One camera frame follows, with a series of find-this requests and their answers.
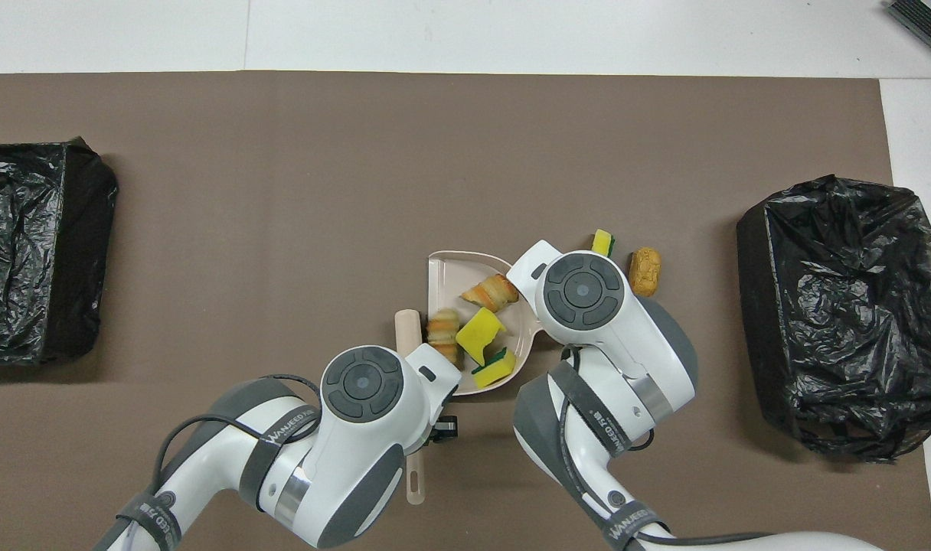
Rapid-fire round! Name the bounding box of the brown bread roll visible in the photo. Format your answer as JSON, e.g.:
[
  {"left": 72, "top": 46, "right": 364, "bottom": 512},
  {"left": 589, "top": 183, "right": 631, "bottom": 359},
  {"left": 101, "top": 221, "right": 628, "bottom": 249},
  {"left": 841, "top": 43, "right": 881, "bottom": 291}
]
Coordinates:
[{"left": 629, "top": 246, "right": 662, "bottom": 298}]

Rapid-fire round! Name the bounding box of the yellow sponge wedge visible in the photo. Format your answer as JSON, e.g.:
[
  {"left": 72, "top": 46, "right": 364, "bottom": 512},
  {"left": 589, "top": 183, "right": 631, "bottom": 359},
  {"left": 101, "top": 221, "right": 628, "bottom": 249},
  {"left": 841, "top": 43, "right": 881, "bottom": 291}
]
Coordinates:
[{"left": 456, "top": 308, "right": 507, "bottom": 365}]

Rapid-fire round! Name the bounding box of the dark grey ribbed box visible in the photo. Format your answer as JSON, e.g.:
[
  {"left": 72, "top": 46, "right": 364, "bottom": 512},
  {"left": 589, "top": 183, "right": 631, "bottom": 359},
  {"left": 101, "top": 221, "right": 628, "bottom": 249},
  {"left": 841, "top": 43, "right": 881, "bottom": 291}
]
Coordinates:
[{"left": 887, "top": 0, "right": 931, "bottom": 70}]

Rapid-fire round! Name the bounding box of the black bag lined bin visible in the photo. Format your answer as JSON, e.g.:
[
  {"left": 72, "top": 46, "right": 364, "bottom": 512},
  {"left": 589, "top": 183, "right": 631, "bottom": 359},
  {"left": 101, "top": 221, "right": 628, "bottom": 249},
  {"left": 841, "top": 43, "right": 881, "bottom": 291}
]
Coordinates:
[
  {"left": 0, "top": 136, "right": 119, "bottom": 367},
  {"left": 736, "top": 174, "right": 931, "bottom": 463}
]

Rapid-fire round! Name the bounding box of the brown table mat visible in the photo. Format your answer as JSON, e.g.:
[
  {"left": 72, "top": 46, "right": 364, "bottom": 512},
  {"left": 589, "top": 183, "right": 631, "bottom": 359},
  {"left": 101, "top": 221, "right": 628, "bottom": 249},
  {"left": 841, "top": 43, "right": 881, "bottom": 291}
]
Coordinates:
[{"left": 0, "top": 71, "right": 931, "bottom": 551}]

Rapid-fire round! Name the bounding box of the orange croissant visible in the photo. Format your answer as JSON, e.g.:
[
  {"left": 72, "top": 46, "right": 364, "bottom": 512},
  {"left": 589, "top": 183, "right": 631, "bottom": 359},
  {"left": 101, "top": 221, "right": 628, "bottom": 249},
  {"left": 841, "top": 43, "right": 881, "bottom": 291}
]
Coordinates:
[{"left": 460, "top": 274, "right": 520, "bottom": 313}]

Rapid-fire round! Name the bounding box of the notched yellow green sponge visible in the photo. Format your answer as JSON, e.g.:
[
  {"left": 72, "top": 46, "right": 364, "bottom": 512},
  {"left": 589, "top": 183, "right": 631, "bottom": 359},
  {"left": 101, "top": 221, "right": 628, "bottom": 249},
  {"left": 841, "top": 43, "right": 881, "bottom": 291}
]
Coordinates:
[{"left": 471, "top": 347, "right": 518, "bottom": 387}]

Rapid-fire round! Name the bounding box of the cream striped croissant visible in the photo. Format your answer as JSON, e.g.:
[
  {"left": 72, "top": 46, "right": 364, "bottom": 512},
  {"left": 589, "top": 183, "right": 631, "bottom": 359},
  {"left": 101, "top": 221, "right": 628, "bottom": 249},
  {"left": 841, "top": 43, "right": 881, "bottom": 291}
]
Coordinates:
[{"left": 426, "top": 308, "right": 462, "bottom": 367}]

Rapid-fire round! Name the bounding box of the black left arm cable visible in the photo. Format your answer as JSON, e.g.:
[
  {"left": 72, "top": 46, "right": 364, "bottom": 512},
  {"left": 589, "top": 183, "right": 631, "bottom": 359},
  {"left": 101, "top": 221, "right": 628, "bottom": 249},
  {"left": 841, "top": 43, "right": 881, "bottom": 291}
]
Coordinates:
[{"left": 153, "top": 373, "right": 322, "bottom": 494}]

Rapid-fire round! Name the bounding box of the beige plastic dustpan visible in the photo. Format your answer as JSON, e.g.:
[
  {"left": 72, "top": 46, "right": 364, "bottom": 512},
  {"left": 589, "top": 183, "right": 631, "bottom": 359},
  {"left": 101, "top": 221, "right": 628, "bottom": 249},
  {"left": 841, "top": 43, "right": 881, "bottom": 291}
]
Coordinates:
[{"left": 427, "top": 251, "right": 547, "bottom": 396}]

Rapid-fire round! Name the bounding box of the beige hand brush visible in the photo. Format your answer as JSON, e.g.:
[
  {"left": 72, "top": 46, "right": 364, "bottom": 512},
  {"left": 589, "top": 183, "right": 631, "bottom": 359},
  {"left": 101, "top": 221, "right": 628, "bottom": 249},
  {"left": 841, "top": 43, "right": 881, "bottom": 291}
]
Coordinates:
[{"left": 395, "top": 309, "right": 430, "bottom": 506}]

